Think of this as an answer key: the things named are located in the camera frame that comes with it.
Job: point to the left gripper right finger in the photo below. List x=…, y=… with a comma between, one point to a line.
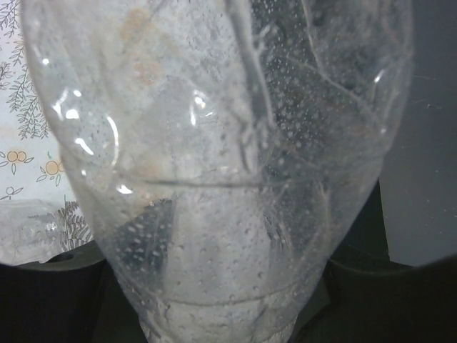
x=374, y=300

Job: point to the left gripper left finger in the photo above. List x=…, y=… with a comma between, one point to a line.
x=72, y=298

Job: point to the clear plastic bottle front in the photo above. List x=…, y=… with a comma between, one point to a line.
x=220, y=150

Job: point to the clear plastic bottle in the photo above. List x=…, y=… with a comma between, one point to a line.
x=220, y=150
x=31, y=231

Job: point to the black base bar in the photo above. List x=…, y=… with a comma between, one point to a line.
x=368, y=233

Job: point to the floral table mat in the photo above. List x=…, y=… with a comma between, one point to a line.
x=31, y=167

